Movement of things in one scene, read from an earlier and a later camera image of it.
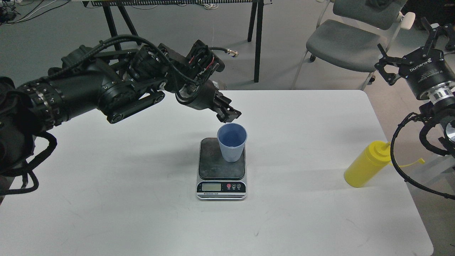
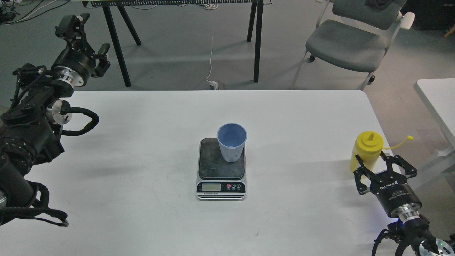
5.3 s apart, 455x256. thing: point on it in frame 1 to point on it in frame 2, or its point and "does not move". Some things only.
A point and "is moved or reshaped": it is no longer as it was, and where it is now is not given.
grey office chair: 349,40 does not move
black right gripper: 425,68 to 398,198
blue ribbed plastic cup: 232,137 does not move
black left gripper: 202,96 to 76,61
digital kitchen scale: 218,180 does not move
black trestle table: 123,6 does not move
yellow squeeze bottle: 375,156 is moved or reshaped
